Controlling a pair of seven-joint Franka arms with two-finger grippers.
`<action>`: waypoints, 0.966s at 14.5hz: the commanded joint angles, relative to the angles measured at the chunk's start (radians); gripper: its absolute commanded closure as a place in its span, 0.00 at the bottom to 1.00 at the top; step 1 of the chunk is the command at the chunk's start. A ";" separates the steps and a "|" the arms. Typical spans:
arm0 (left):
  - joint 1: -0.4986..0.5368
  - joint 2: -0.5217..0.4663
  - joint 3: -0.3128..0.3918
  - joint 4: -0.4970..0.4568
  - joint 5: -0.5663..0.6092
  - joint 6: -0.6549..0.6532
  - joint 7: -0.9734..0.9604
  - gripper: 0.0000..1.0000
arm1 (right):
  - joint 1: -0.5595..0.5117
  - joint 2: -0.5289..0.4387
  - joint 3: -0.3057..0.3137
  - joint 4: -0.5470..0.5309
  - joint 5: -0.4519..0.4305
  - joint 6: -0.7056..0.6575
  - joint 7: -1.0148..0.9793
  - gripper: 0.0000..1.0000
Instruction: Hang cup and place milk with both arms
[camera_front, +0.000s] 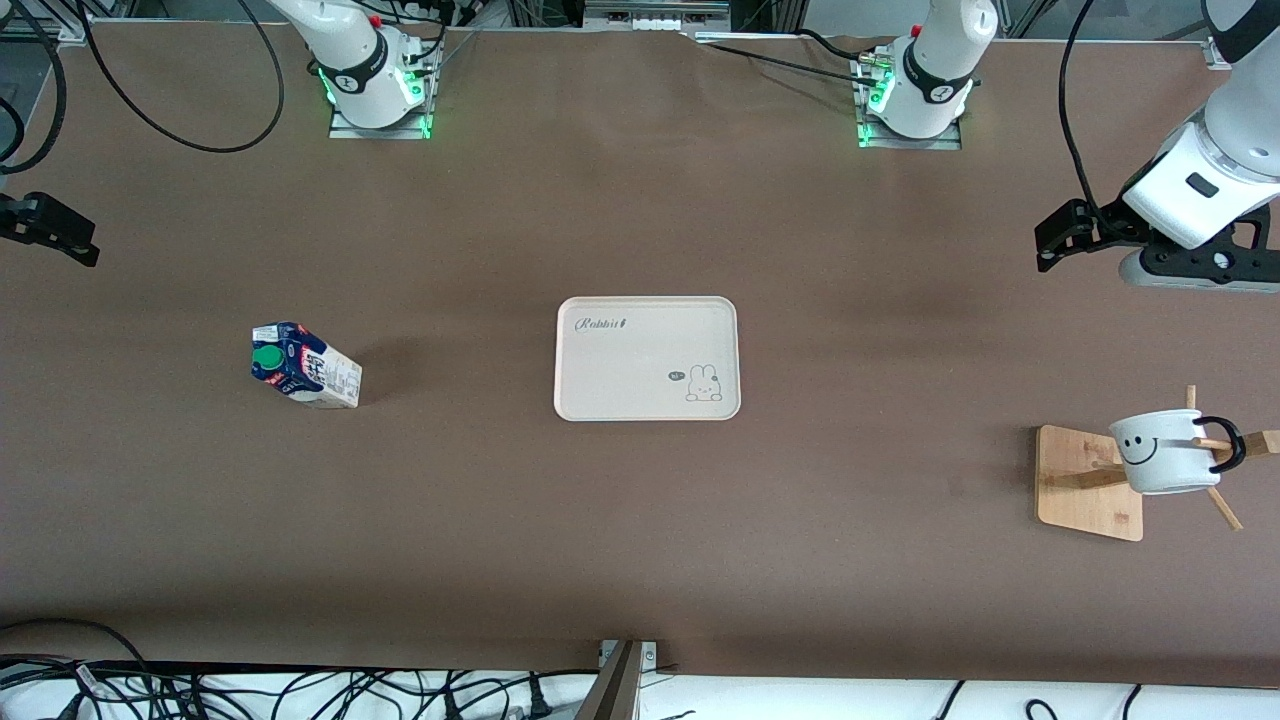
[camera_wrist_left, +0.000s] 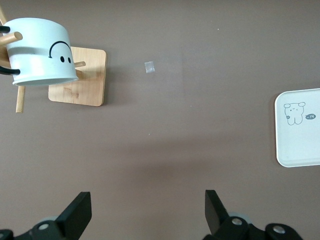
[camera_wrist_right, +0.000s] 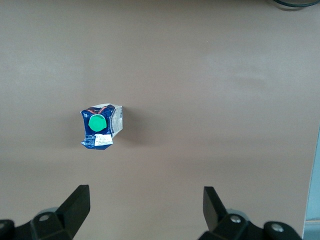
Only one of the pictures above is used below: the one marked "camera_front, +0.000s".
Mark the wooden cup hanging rack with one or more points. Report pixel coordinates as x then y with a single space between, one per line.
1090 510

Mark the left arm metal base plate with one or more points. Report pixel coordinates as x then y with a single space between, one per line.
910 144

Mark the beige rabbit print tray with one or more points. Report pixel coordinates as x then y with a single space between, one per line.
650 395

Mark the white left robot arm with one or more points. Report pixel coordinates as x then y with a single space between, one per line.
1200 190

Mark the brown table cover sheet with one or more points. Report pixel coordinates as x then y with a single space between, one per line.
400 500

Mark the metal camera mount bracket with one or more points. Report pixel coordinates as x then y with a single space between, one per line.
625 685

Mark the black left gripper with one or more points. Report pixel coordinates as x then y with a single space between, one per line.
1103 228

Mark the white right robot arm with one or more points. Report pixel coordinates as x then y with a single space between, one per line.
350 50

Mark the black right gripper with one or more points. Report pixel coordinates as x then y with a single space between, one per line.
18 219

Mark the grey equipment box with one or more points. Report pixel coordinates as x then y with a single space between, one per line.
655 12

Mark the metal table corner bracket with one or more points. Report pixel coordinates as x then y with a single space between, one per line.
1222 52
75 28

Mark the blue white milk carton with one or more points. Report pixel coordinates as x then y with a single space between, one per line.
310 375

